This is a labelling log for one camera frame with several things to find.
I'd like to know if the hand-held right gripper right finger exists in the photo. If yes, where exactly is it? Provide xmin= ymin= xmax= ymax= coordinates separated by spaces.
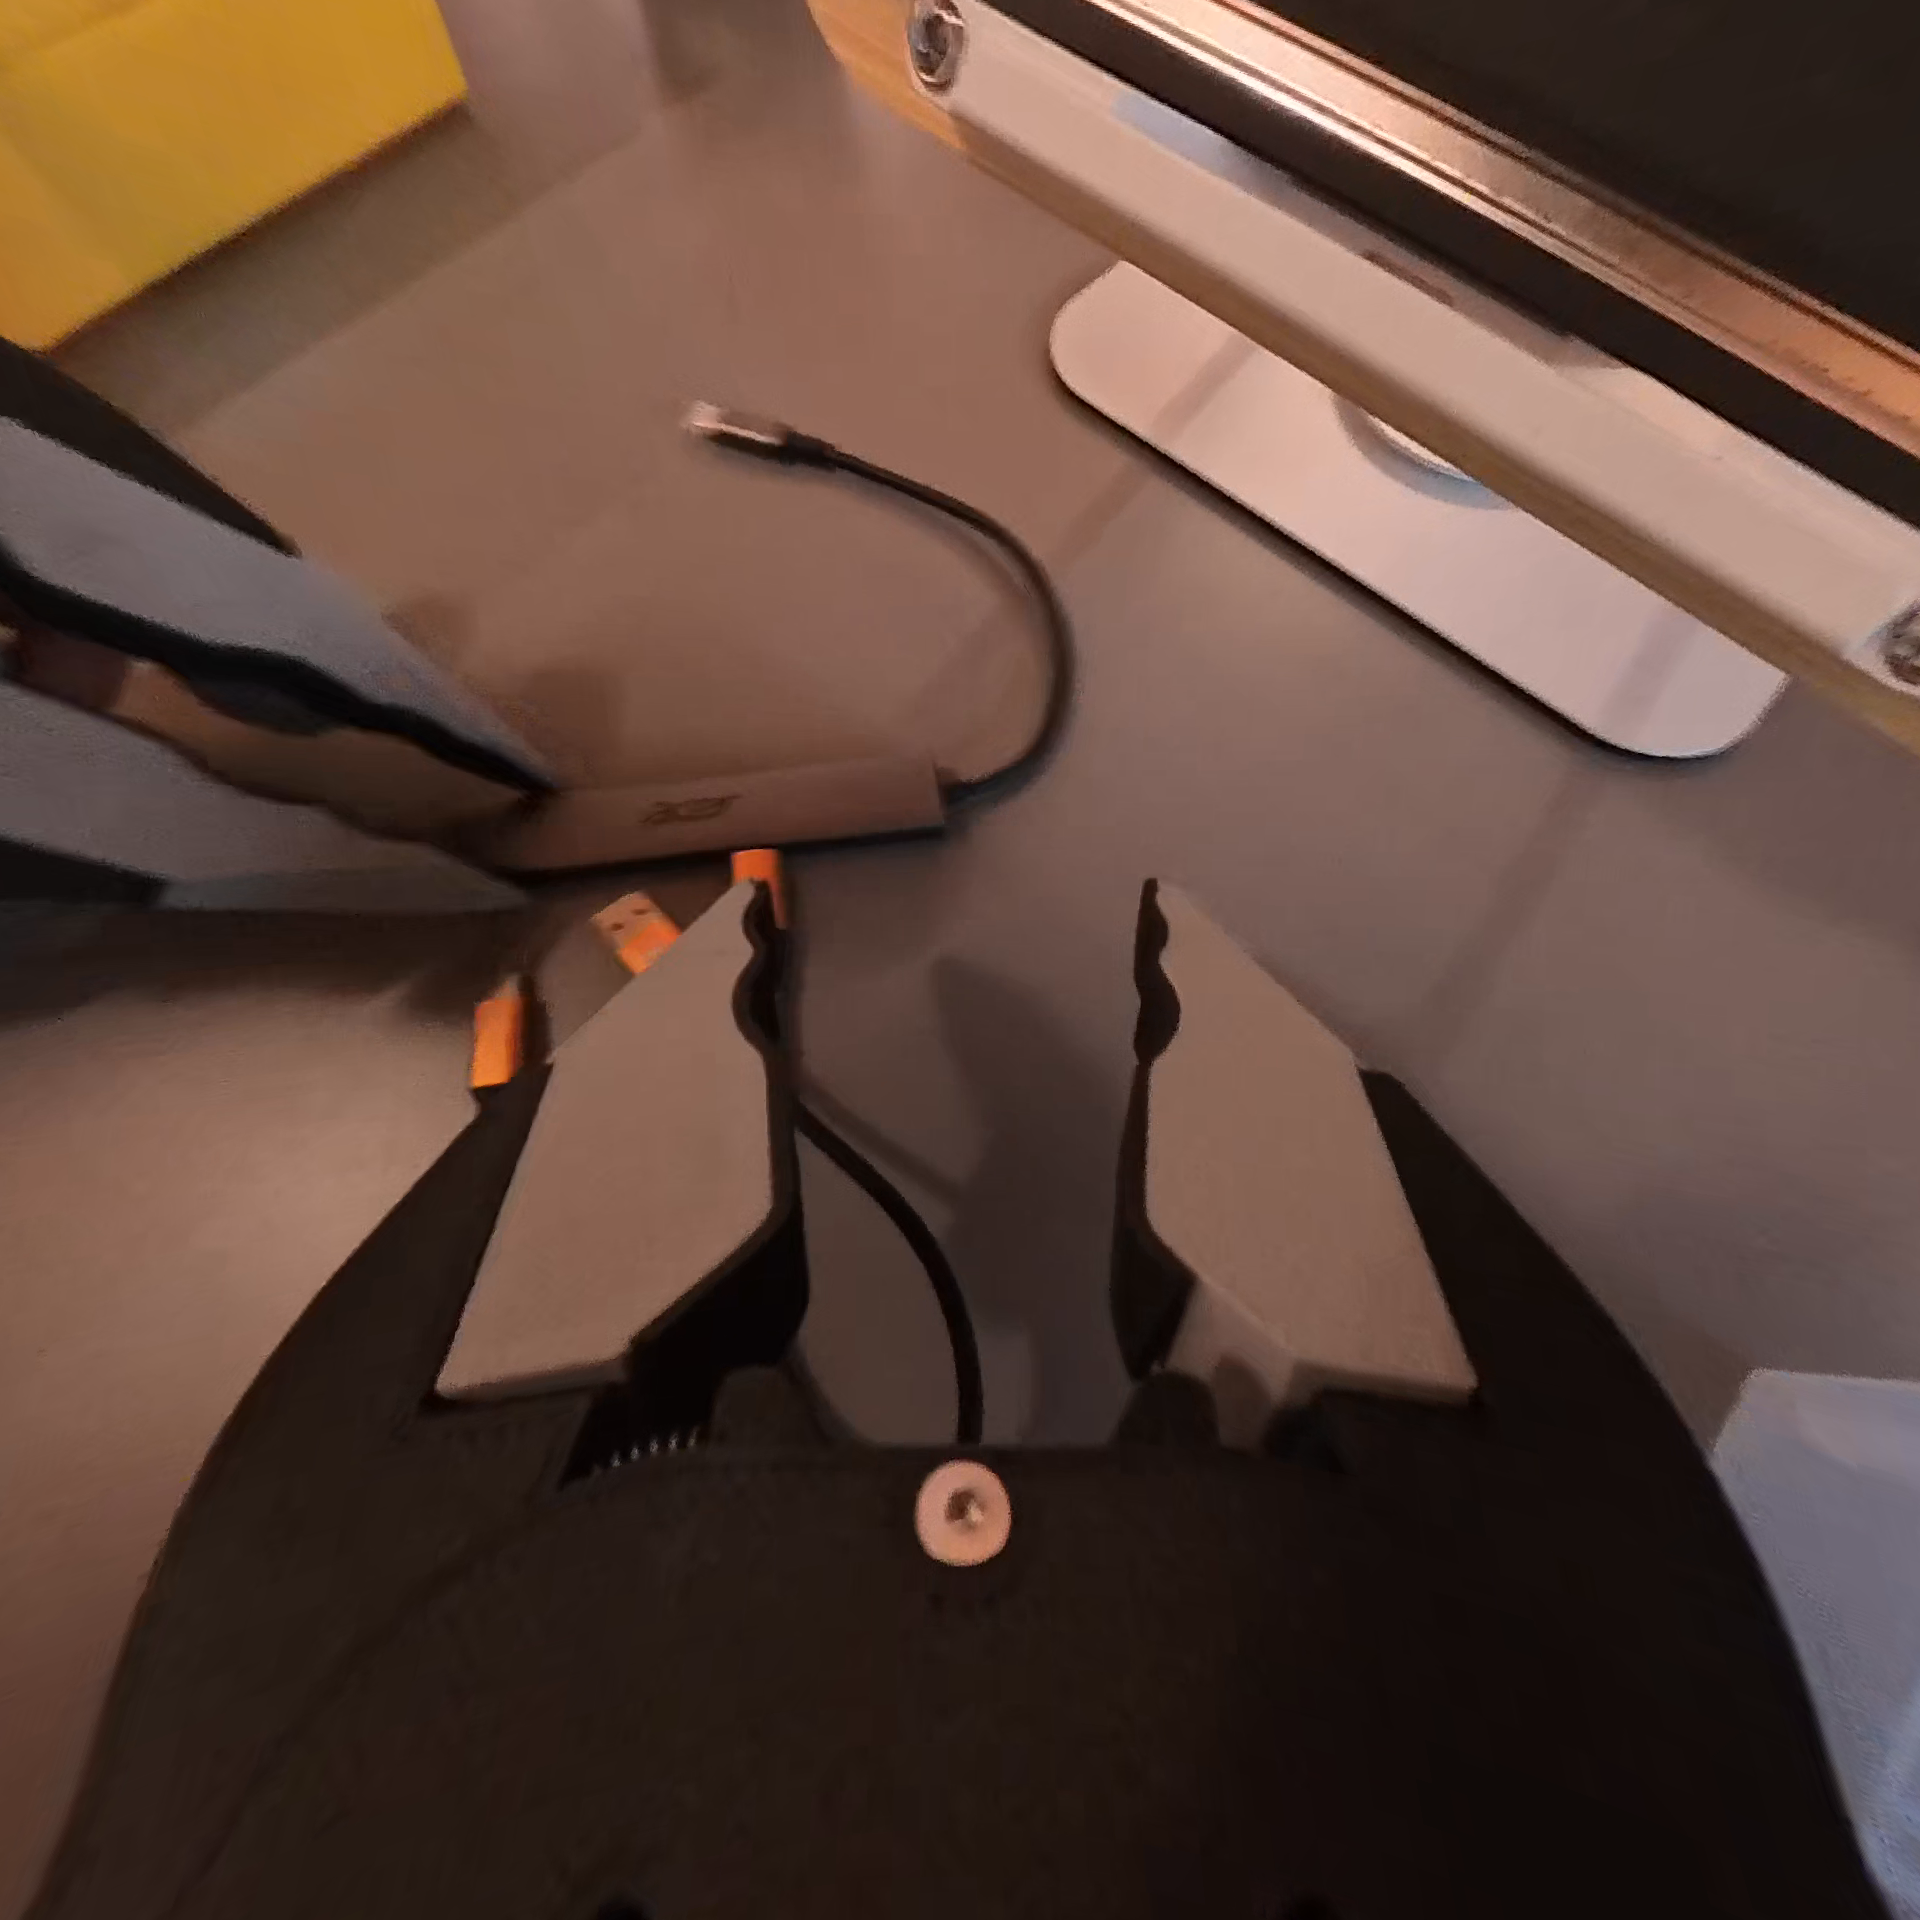
xmin=1118 ymin=877 xmax=1480 ymax=1423

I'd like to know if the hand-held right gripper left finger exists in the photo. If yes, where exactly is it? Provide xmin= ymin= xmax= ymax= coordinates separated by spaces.
xmin=432 ymin=885 xmax=805 ymax=1407

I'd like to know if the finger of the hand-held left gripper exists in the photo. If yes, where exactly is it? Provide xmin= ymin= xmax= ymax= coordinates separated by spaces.
xmin=0 ymin=416 xmax=559 ymax=797
xmin=0 ymin=678 xmax=537 ymax=921

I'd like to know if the black cable with orange plugs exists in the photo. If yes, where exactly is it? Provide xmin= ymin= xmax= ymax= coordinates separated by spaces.
xmin=469 ymin=847 xmax=985 ymax=1449

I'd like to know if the yellow plastic bin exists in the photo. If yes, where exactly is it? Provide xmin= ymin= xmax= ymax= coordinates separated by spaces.
xmin=0 ymin=0 xmax=471 ymax=349

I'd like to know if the grey usb hub with cable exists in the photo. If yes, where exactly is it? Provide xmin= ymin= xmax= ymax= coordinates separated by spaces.
xmin=486 ymin=398 xmax=1078 ymax=875

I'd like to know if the white bracket bar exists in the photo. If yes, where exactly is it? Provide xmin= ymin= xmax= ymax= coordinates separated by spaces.
xmin=902 ymin=0 xmax=1920 ymax=711

